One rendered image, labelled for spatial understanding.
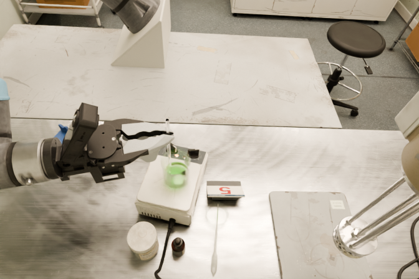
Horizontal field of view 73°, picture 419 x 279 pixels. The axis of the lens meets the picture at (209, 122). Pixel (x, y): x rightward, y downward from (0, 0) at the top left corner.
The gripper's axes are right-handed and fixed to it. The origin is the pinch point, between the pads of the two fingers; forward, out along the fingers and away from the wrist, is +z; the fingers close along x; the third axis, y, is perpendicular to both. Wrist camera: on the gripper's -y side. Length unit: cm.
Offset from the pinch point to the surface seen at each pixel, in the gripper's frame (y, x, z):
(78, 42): 27, -68, -24
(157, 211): 19.9, 6.0, -3.9
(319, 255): 24.5, 22.0, 29.7
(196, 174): 17.1, 0.4, 5.9
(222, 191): 23.2, 3.2, 12.2
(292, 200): 24.7, 8.7, 29.1
